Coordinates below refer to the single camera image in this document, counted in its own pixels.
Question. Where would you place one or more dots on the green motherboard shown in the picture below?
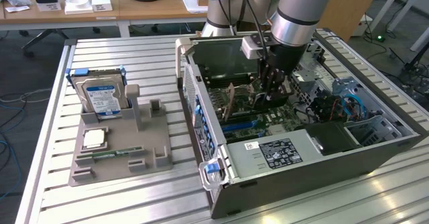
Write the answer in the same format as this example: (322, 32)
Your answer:
(278, 117)

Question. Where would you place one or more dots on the hard disk with blue bracket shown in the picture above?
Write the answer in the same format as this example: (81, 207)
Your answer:
(100, 98)

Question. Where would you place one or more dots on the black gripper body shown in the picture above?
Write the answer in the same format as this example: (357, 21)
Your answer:
(286, 57)

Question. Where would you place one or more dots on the white and red card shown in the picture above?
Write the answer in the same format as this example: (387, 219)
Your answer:
(16, 8)

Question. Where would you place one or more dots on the black adapter with green light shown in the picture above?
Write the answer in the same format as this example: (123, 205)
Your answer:
(379, 37)

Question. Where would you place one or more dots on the white table frame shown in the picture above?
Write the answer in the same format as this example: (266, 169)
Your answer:
(386, 6)

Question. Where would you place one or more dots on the white tape roll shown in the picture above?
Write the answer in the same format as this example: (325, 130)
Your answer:
(68, 2)

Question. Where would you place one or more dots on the wooden desk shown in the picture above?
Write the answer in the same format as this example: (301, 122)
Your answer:
(33, 16)
(151, 10)

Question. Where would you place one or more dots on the black RAM slot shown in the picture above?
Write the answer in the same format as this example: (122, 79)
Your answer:
(218, 85)
(230, 82)
(230, 79)

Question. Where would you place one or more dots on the silver CPU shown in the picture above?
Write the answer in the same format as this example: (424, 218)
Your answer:
(93, 138)

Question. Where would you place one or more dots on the white paper stack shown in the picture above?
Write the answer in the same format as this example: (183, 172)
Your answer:
(192, 4)

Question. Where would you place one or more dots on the perforated metal drive cage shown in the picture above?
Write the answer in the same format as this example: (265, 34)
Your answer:
(311, 83)

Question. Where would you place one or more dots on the white box with black lid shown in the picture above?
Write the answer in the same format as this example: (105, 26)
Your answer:
(48, 6)

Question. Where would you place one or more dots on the open grey PC case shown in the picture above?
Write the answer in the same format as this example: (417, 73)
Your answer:
(301, 183)

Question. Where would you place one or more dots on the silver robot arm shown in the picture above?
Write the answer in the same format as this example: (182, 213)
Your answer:
(294, 20)

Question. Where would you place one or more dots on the silver disk bay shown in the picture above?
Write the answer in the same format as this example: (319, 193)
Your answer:
(385, 131)

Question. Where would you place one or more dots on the black plastic shroud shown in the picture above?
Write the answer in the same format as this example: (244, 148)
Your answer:
(331, 138)

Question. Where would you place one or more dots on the flat white box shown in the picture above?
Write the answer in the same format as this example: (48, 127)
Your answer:
(79, 11)

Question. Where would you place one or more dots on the small white carton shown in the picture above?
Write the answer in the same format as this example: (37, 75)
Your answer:
(100, 5)

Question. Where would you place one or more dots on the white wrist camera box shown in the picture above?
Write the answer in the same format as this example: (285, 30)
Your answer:
(251, 48)

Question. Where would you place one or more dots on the graphics card with metal bracket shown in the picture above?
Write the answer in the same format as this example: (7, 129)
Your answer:
(228, 101)

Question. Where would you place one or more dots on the grey power supply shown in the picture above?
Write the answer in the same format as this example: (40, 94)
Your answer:
(240, 158)

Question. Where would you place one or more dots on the green RAM stick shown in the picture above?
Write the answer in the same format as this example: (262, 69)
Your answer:
(108, 153)
(247, 113)

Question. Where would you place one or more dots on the wooden cabinet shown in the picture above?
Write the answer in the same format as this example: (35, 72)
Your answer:
(354, 8)

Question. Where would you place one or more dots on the white chipset heat sink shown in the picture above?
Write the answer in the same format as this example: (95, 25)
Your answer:
(277, 129)

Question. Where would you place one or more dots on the black tripod stand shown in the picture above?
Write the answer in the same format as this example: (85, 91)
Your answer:
(410, 65)

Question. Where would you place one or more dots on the white box with red button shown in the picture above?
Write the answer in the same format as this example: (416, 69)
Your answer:
(361, 29)

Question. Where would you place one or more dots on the grey parts rack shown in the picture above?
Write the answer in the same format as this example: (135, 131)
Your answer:
(123, 133)

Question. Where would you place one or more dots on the black chair base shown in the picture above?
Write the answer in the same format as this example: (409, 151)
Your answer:
(29, 53)

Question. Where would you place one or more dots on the metal socket cover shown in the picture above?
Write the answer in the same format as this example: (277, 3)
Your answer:
(255, 84)

